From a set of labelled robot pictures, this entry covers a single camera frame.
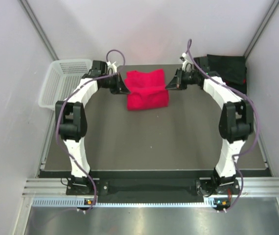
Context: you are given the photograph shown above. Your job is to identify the aluminium corner post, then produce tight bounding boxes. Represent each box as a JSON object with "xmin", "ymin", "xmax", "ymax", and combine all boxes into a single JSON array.
[
  {"xmin": 243, "ymin": 0, "xmax": 279, "ymax": 60},
  {"xmin": 18, "ymin": 0, "xmax": 59, "ymax": 61}
]

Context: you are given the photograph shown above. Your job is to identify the black folded t shirt top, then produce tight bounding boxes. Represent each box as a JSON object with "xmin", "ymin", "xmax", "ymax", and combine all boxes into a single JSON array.
[{"xmin": 207, "ymin": 54, "xmax": 247, "ymax": 80}]

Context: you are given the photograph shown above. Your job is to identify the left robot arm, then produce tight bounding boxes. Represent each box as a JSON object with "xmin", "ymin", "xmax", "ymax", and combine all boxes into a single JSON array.
[{"xmin": 55, "ymin": 61, "xmax": 130, "ymax": 195}]

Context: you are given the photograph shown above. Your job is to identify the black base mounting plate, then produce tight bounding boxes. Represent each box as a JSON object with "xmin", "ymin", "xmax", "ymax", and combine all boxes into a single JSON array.
[{"xmin": 66, "ymin": 178, "xmax": 239, "ymax": 203}]

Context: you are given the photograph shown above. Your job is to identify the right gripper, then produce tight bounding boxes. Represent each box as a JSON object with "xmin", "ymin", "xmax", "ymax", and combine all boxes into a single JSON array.
[{"xmin": 165, "ymin": 68, "xmax": 198, "ymax": 91}]

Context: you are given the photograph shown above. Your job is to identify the aluminium corner post left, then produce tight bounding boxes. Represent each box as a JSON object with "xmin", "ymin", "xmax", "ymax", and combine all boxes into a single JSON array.
[{"xmin": 18, "ymin": 0, "xmax": 59, "ymax": 61}]

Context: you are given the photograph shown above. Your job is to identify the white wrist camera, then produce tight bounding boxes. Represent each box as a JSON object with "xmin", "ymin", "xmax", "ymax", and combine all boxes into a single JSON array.
[
  {"xmin": 107, "ymin": 61, "xmax": 117, "ymax": 74},
  {"xmin": 180, "ymin": 52, "xmax": 194, "ymax": 72}
]

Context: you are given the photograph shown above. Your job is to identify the slotted grey cable duct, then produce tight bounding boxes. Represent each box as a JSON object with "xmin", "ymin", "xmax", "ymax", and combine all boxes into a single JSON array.
[{"xmin": 32, "ymin": 197, "xmax": 227, "ymax": 209}]

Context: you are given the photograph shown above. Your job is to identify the aluminium corner post right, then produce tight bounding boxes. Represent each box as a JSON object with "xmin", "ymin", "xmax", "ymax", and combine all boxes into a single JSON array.
[{"xmin": 243, "ymin": 0, "xmax": 279, "ymax": 60}]

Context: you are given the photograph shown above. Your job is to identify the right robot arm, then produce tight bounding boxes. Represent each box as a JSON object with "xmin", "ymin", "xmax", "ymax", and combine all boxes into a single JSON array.
[{"xmin": 166, "ymin": 53, "xmax": 254, "ymax": 197}]

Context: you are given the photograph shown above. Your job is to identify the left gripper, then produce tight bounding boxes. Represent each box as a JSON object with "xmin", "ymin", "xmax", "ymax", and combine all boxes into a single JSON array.
[{"xmin": 101, "ymin": 72, "xmax": 130, "ymax": 94}]

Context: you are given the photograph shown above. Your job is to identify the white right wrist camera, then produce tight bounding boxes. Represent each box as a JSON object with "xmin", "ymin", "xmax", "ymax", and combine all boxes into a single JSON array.
[{"xmin": 180, "ymin": 52, "xmax": 194, "ymax": 72}]

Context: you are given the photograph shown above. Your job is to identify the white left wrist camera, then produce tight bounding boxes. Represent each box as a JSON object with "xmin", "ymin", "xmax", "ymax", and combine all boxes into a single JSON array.
[{"xmin": 107, "ymin": 61, "xmax": 117, "ymax": 74}]

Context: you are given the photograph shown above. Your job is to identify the pink t shirt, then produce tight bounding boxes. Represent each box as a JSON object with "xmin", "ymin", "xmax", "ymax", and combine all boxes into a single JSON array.
[{"xmin": 125, "ymin": 69, "xmax": 169, "ymax": 111}]

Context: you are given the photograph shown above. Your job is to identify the aluminium frame rail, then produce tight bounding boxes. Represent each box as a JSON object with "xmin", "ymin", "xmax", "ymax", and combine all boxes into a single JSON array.
[{"xmin": 22, "ymin": 177, "xmax": 279, "ymax": 197}]

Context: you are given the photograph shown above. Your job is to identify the white plastic basket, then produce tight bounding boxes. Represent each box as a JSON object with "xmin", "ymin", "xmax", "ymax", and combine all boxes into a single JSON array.
[{"xmin": 38, "ymin": 59, "xmax": 92, "ymax": 110}]

